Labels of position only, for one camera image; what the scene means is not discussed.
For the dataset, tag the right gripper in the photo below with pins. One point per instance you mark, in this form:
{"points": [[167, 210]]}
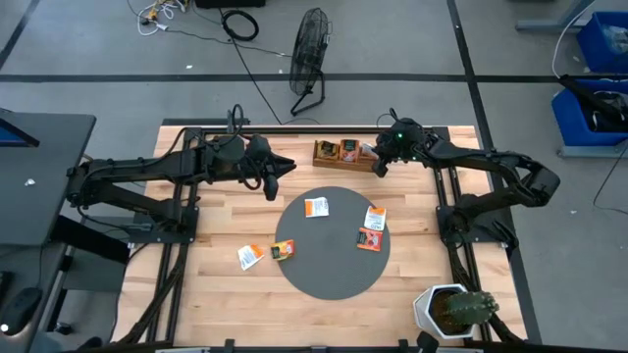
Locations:
{"points": [[390, 147]]}

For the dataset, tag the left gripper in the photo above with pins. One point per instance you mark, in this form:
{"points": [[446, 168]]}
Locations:
{"points": [[259, 157]]}

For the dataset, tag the white orange tea packet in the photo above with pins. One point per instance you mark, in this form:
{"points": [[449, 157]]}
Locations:
{"points": [[250, 256], [317, 207], [375, 219], [367, 152]]}

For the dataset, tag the yellow tea packet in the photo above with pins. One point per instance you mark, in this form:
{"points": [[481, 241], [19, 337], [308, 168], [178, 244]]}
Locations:
{"points": [[282, 250]]}

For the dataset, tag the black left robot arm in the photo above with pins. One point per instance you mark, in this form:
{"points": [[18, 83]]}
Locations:
{"points": [[147, 166]]}

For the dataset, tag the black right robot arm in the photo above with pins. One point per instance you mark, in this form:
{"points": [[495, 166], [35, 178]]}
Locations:
{"points": [[490, 159]]}

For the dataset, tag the wooden tea box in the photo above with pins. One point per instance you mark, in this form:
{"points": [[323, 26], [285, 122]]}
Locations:
{"points": [[338, 166]]}

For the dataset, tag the red tea packet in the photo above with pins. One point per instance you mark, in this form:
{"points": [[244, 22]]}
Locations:
{"points": [[369, 239]]}

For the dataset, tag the round grey woven placemat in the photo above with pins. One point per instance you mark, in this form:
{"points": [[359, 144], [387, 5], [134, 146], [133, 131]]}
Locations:
{"points": [[329, 265]]}

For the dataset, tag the black floor fan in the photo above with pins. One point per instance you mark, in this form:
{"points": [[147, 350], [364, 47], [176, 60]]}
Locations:
{"points": [[308, 49]]}

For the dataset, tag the white hexagonal plant pot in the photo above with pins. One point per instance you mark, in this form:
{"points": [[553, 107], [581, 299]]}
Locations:
{"points": [[422, 309]]}

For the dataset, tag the black box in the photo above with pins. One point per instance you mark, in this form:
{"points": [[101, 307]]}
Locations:
{"points": [[230, 3]]}

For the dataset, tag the green cactus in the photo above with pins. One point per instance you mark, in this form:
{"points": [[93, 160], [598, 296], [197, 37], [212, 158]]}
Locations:
{"points": [[471, 308]]}

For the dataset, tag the blue plastic bin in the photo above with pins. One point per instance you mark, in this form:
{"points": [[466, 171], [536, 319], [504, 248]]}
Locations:
{"points": [[571, 122], [593, 49]]}

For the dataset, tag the grey desk leg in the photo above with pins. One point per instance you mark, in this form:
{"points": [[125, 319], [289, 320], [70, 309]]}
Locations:
{"points": [[539, 25]]}

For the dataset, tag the black tripod leg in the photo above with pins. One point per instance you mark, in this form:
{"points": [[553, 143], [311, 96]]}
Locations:
{"points": [[589, 98]]}

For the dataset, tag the dark grey desk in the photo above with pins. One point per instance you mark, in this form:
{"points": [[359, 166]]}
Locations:
{"points": [[49, 171]]}

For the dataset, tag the clear plastic bag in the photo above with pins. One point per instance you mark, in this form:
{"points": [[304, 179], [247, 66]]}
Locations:
{"points": [[615, 38]]}

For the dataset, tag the blue screen laptop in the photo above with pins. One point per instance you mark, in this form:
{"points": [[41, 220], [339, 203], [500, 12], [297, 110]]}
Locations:
{"points": [[15, 137]]}

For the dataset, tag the black computer mouse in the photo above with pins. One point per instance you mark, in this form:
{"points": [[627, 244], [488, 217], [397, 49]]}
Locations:
{"points": [[19, 309]]}

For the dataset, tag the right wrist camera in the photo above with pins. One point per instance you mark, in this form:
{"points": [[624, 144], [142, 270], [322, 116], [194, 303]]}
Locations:
{"points": [[380, 168]]}

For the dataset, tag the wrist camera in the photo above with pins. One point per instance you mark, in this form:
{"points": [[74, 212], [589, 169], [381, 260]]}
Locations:
{"points": [[380, 168], [270, 187]]}

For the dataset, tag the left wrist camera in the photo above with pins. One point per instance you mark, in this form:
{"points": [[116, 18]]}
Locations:
{"points": [[270, 187]]}

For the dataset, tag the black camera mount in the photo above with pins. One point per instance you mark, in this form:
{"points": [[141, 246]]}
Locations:
{"points": [[403, 345], [229, 345], [427, 343]]}

